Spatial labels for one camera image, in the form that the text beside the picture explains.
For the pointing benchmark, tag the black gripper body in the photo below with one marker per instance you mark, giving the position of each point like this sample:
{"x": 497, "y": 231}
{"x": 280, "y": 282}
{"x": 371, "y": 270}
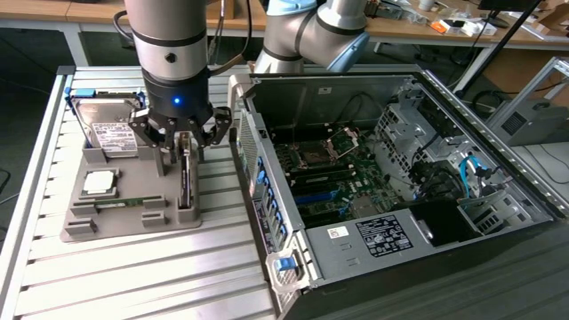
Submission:
{"x": 178, "y": 90}

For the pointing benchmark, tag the graphics card with metal bracket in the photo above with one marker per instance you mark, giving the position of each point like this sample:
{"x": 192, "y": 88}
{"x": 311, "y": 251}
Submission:
{"x": 187, "y": 180}

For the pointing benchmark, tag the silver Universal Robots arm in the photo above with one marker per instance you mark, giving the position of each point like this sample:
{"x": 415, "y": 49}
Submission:
{"x": 168, "y": 33}

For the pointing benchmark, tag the hard disk in blue caddy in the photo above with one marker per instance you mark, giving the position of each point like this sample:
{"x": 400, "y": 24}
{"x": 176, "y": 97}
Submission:
{"x": 107, "y": 133}

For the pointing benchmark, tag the grey plastic parts rack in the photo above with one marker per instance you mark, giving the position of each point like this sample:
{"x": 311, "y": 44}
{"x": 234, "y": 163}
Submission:
{"x": 134, "y": 180}

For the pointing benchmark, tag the silver CPU chip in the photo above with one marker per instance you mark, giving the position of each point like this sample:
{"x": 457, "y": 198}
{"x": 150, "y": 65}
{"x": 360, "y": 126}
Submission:
{"x": 100, "y": 182}

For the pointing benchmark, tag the green RAM stick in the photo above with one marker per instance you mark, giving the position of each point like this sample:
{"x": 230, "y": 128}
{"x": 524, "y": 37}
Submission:
{"x": 124, "y": 202}

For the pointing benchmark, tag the open grey PC case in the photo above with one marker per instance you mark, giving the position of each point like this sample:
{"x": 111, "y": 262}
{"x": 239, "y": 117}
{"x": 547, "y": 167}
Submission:
{"x": 276, "y": 186}

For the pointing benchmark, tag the CPU socket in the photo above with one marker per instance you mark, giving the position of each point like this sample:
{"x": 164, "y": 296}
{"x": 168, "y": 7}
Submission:
{"x": 313, "y": 155}

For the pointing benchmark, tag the brown cardboard box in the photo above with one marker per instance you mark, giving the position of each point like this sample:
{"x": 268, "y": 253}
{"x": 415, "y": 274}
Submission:
{"x": 228, "y": 8}
{"x": 557, "y": 16}

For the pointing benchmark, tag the black installed RAM stick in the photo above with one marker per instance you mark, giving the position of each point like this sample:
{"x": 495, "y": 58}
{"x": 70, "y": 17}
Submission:
{"x": 324, "y": 179}

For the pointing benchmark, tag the metal socket cover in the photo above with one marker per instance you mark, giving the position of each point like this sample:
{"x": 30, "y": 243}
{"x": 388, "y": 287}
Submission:
{"x": 344, "y": 140}

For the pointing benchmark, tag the blue expansion slot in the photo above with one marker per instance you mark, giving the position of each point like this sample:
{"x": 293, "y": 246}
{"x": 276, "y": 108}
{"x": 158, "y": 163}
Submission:
{"x": 316, "y": 197}

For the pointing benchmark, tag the green motherboard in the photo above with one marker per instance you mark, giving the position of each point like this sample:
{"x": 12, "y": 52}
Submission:
{"x": 369, "y": 186}

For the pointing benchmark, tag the perforated metal drive cage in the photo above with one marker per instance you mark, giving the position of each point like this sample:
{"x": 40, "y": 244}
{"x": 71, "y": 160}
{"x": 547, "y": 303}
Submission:
{"x": 400, "y": 126}

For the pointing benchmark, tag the blue case latch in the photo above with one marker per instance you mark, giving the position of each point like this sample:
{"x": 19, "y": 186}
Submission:
{"x": 284, "y": 265}

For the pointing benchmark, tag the grey power supply unit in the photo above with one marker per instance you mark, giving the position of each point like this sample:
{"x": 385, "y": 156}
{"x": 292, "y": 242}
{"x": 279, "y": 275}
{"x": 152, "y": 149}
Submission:
{"x": 337, "y": 253}

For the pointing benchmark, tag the grey metal electronics box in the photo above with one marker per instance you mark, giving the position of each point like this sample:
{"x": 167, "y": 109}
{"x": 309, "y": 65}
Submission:
{"x": 391, "y": 10}

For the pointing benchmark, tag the small orange box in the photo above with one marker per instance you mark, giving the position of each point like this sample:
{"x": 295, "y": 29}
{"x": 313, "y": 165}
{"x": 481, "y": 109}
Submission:
{"x": 437, "y": 26}

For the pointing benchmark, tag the white cup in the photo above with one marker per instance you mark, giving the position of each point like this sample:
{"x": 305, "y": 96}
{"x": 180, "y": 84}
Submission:
{"x": 428, "y": 4}

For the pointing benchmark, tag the black and white device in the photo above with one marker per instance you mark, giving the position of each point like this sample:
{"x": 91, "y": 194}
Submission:
{"x": 456, "y": 26}

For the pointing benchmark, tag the small white box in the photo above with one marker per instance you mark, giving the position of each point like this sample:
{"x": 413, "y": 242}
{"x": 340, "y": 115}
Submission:
{"x": 483, "y": 29}

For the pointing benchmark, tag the grey metal disk bay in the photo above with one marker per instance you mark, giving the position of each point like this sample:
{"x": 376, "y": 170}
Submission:
{"x": 489, "y": 213}

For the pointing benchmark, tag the black tripod pole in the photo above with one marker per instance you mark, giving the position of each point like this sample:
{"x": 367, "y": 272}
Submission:
{"x": 503, "y": 45}

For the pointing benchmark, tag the brown cardboard panel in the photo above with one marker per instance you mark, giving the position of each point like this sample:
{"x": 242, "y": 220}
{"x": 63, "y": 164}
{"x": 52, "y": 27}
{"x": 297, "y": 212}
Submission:
{"x": 520, "y": 73}

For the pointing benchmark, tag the black monitor with stand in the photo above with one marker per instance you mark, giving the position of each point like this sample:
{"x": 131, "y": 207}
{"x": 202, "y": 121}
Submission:
{"x": 497, "y": 22}

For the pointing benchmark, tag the grey computer tower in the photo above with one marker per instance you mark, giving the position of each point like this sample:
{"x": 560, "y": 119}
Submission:
{"x": 533, "y": 126}

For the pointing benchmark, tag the wooden desk white frame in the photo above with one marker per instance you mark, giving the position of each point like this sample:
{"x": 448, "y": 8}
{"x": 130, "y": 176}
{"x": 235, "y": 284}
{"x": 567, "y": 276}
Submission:
{"x": 44, "y": 13}
{"x": 556, "y": 41}

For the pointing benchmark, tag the aluminium profile frame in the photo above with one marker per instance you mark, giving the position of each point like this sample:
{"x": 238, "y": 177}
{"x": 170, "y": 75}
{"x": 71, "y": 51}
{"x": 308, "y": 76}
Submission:
{"x": 543, "y": 76}

